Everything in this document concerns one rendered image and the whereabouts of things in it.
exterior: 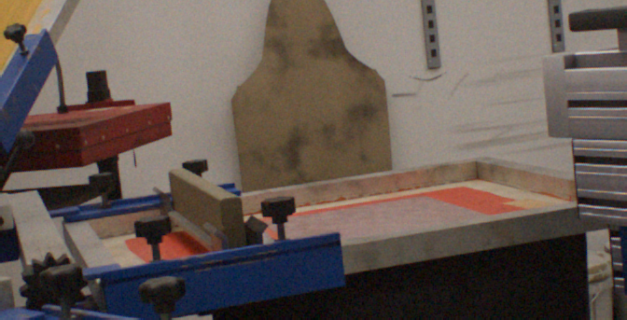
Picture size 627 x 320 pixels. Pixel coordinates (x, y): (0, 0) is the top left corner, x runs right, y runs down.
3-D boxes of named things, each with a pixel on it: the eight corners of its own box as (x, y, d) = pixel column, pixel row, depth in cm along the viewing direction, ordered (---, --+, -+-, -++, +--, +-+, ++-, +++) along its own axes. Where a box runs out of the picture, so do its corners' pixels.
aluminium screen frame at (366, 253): (487, 175, 215) (485, 156, 214) (671, 217, 159) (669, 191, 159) (64, 243, 193) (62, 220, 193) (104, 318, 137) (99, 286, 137)
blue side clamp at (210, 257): (334, 279, 149) (328, 227, 149) (346, 286, 145) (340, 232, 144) (104, 320, 141) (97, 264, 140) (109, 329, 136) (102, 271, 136)
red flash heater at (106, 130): (25, 152, 318) (19, 109, 317) (180, 138, 307) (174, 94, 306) (-103, 189, 260) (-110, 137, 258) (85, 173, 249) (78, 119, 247)
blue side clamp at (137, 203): (238, 220, 203) (233, 182, 202) (244, 225, 198) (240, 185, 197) (67, 248, 194) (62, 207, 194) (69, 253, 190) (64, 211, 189)
